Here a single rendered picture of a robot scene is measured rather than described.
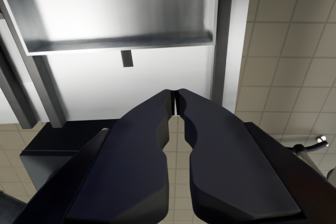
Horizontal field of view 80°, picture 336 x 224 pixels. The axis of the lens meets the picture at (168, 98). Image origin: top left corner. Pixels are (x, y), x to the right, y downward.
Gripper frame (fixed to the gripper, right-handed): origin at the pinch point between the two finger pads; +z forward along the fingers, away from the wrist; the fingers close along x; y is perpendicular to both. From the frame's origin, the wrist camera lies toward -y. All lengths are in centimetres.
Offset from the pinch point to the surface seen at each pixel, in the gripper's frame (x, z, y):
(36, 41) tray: -19.8, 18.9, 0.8
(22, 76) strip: -24.8, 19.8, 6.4
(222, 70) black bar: 7.4, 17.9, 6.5
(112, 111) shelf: -11.6, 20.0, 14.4
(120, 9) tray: -7.0, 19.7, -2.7
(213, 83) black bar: 6.2, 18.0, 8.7
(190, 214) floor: 10, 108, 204
